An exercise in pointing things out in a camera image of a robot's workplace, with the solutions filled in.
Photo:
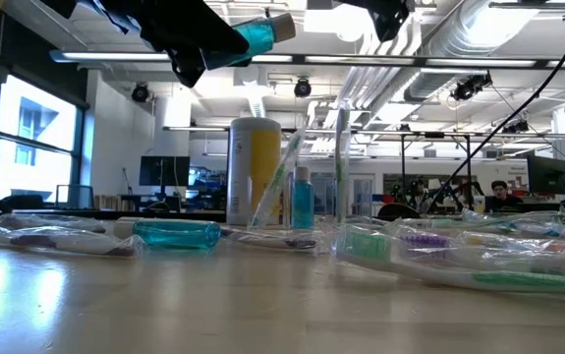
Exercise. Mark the black metal rig frame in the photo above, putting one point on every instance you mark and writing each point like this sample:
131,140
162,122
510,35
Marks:
403,167

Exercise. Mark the black ceiling camera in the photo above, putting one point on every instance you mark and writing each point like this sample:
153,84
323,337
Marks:
471,87
140,92
302,87

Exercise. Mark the large window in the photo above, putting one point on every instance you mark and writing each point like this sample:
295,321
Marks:
36,162

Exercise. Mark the teal mouthwash bottle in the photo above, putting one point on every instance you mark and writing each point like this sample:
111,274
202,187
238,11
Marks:
257,39
303,201
174,234

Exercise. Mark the pile of packaged toothbrushes right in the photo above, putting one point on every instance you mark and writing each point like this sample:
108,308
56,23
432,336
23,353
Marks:
518,282

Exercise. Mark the black computer monitor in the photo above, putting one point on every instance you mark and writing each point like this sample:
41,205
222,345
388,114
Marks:
164,171
546,176

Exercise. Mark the overhead light bar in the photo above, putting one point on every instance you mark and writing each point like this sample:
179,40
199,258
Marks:
115,56

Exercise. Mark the white canister yellow label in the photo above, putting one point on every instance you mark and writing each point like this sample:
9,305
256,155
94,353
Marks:
242,172

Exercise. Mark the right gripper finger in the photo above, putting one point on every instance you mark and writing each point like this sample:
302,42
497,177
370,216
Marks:
390,19

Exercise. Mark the person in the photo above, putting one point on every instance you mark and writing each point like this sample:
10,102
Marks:
500,194

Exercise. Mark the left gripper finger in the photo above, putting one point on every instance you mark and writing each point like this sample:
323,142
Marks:
188,66
188,27

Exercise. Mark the blue toothbrush in wrapper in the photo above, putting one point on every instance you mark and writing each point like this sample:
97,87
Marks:
510,227

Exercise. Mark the clear acrylic organizer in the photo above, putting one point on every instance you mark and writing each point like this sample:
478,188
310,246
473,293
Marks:
288,206

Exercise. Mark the orange toothbrush in wrapper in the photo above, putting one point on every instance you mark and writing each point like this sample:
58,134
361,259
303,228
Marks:
557,246

